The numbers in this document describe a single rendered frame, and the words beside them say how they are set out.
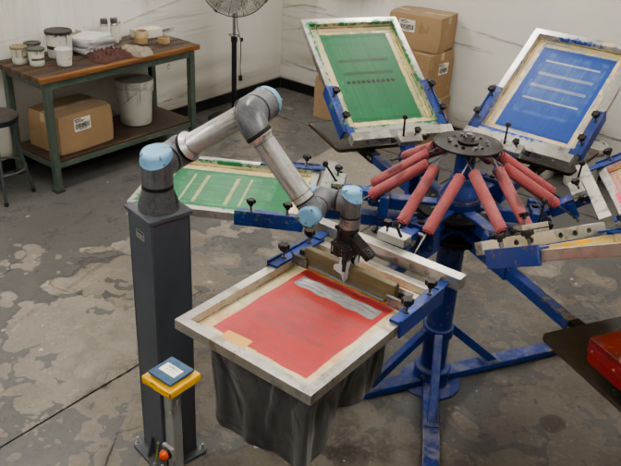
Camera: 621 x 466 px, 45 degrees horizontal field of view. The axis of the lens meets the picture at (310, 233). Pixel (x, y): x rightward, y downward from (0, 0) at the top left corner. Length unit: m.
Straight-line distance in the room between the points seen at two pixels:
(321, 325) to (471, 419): 1.39
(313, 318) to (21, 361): 1.95
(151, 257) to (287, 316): 0.56
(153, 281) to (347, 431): 1.27
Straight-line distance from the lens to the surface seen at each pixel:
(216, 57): 7.48
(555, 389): 4.09
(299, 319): 2.60
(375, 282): 2.68
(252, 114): 2.47
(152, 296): 2.88
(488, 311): 4.57
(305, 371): 2.38
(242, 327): 2.55
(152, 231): 2.73
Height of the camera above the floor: 2.44
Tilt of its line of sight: 28 degrees down
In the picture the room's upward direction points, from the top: 3 degrees clockwise
